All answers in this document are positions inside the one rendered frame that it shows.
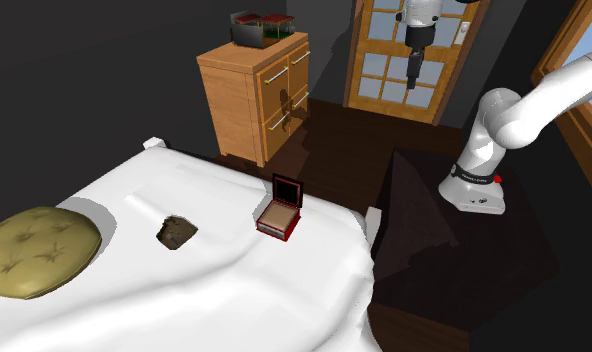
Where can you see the white bed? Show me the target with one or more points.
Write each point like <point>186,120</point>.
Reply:
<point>203,292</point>

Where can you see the wooden framed window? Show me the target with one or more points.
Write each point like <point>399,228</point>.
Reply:
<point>584,132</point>

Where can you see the dark brown lumpy object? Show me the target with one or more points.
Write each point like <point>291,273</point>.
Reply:
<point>175,233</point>

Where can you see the olive tufted cushion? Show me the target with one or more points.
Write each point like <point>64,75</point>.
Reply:
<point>37,253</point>

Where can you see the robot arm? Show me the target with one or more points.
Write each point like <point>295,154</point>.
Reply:
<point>486,141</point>

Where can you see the dark robot stand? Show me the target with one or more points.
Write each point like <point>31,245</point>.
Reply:
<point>471,263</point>

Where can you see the wooden glazed door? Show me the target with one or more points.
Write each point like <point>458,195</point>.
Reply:
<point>398,108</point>

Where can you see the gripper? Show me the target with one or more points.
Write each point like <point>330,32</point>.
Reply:
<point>416,39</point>

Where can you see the wooden cabinet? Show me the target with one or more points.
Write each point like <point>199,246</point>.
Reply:
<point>235,107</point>

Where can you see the open red box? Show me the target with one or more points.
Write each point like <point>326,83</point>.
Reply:
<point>278,219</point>

